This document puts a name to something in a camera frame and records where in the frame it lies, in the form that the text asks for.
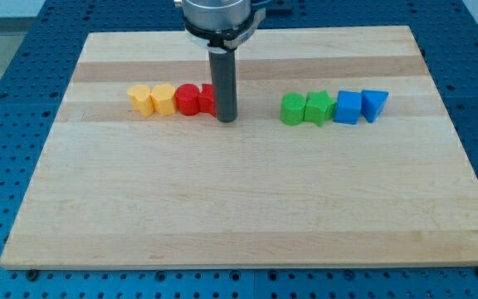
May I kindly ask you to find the wooden board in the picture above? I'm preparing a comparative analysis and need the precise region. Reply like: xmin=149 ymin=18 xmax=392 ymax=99
xmin=0 ymin=26 xmax=478 ymax=270

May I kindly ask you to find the blue perforated table plate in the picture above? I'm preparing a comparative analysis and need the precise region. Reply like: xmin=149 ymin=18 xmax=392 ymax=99
xmin=0 ymin=0 xmax=478 ymax=298

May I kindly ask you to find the green cylinder block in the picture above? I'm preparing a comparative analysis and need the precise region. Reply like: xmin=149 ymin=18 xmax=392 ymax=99
xmin=280 ymin=93 xmax=306 ymax=126

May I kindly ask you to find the green star block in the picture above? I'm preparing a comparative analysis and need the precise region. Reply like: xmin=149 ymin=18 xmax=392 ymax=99
xmin=304 ymin=91 xmax=337 ymax=127

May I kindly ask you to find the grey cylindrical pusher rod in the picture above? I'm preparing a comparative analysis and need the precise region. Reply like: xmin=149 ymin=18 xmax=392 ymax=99
xmin=209 ymin=51 xmax=237 ymax=123

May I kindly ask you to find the yellow pentagon block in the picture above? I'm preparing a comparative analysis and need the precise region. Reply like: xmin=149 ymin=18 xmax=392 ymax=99
xmin=151 ymin=84 xmax=177 ymax=115

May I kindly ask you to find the blue triangle block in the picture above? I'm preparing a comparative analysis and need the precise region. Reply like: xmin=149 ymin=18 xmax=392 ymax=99
xmin=361 ymin=90 xmax=389 ymax=123

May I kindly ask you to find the red cylinder block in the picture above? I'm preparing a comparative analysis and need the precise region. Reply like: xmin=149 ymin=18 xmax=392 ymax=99
xmin=174 ymin=84 xmax=200 ymax=115

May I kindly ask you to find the blue cube block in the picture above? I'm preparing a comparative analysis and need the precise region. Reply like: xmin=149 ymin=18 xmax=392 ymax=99
xmin=334 ymin=91 xmax=362 ymax=125

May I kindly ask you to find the red block behind rod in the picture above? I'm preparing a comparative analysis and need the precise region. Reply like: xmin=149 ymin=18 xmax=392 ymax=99
xmin=198 ymin=83 xmax=216 ymax=117

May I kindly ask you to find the yellow heart block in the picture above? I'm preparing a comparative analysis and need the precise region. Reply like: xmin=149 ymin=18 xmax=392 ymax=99
xmin=127 ymin=85 xmax=154 ymax=116

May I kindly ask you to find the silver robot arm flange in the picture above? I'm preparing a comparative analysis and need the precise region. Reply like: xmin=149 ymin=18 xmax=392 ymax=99
xmin=173 ymin=0 xmax=266 ymax=54

